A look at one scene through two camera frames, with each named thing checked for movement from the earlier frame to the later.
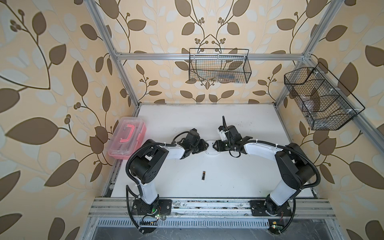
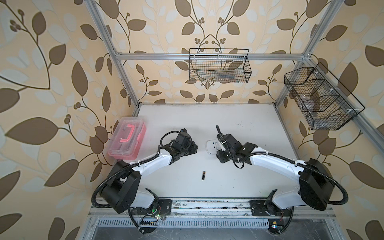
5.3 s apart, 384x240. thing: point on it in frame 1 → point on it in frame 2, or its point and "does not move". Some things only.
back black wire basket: (221, 65) does not move
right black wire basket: (325, 103) does not move
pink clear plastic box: (129, 134) does not move
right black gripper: (218, 145) → (220, 156)
